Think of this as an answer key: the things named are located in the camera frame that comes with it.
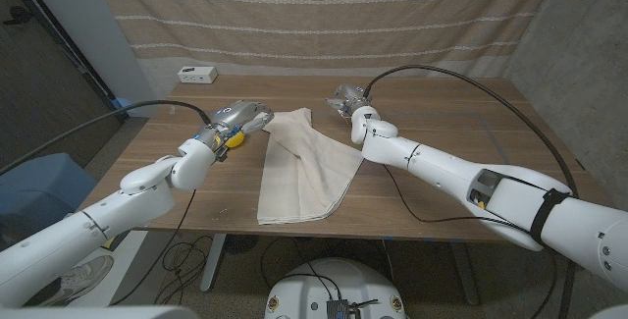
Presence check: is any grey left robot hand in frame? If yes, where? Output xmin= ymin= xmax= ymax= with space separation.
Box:
xmin=195 ymin=100 xmax=276 ymax=151

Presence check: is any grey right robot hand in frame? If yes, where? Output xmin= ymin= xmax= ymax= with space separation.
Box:
xmin=326 ymin=82 xmax=372 ymax=120

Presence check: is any cream cheesecloth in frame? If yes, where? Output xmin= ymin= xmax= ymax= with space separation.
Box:
xmin=256 ymin=107 xmax=365 ymax=226

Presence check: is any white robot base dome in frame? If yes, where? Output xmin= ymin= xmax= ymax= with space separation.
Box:
xmin=264 ymin=257 xmax=407 ymax=319

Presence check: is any yellow lemon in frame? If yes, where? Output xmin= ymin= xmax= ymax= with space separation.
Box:
xmin=223 ymin=131 xmax=246 ymax=150

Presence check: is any white power strip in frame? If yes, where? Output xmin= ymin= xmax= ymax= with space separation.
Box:
xmin=177 ymin=66 xmax=219 ymax=85

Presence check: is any striped beige backdrop cloth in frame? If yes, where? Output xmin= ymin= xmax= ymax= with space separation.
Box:
xmin=89 ymin=0 xmax=563 ymax=79

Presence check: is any grey table leg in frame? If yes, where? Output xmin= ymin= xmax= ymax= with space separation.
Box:
xmin=199 ymin=233 xmax=229 ymax=293
xmin=449 ymin=239 xmax=481 ymax=306

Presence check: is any white floor panel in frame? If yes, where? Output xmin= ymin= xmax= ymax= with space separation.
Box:
xmin=66 ymin=230 xmax=149 ymax=308

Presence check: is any blue upholstered seat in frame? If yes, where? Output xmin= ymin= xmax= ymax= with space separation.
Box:
xmin=0 ymin=151 xmax=98 ymax=251

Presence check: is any small black device on base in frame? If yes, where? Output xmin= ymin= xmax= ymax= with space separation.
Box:
xmin=325 ymin=298 xmax=380 ymax=319

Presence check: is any white sneaker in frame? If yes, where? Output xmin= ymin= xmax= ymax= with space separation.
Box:
xmin=34 ymin=254 xmax=116 ymax=306

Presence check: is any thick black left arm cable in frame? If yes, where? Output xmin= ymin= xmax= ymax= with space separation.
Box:
xmin=0 ymin=99 xmax=214 ymax=177

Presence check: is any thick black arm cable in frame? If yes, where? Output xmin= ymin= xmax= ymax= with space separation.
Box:
xmin=0 ymin=99 xmax=214 ymax=177
xmin=362 ymin=64 xmax=581 ymax=198

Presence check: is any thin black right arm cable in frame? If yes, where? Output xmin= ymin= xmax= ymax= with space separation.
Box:
xmin=382 ymin=164 xmax=559 ymax=319

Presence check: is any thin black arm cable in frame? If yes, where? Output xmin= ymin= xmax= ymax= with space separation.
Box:
xmin=382 ymin=164 xmax=559 ymax=319
xmin=110 ymin=188 xmax=214 ymax=307

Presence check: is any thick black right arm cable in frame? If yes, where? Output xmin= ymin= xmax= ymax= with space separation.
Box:
xmin=362 ymin=64 xmax=581 ymax=198

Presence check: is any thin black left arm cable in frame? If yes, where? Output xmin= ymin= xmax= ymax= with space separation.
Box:
xmin=110 ymin=188 xmax=214 ymax=307

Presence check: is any black strap on right arm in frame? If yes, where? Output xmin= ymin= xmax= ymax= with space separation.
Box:
xmin=529 ymin=187 xmax=573 ymax=247

